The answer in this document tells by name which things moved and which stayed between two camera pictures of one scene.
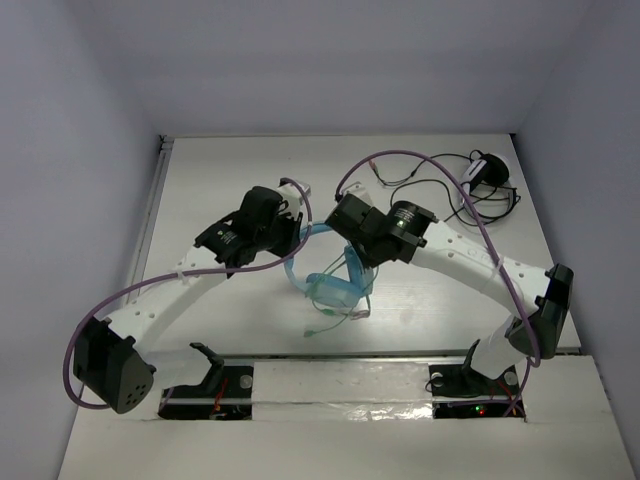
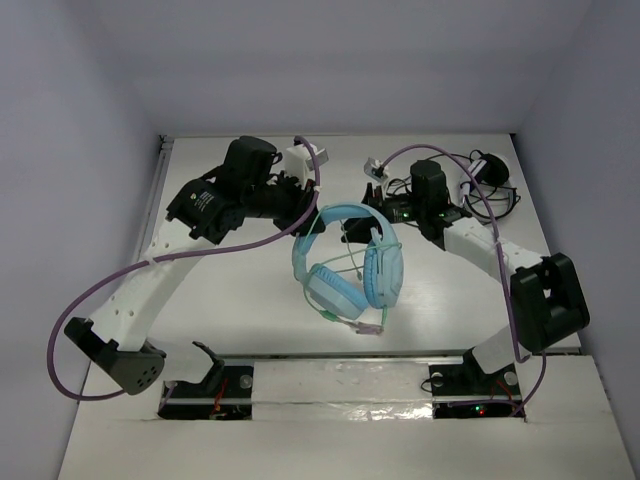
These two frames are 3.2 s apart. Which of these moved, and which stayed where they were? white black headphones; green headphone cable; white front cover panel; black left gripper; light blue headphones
Moved: black left gripper; green headphone cable; light blue headphones
Stayed: white front cover panel; white black headphones
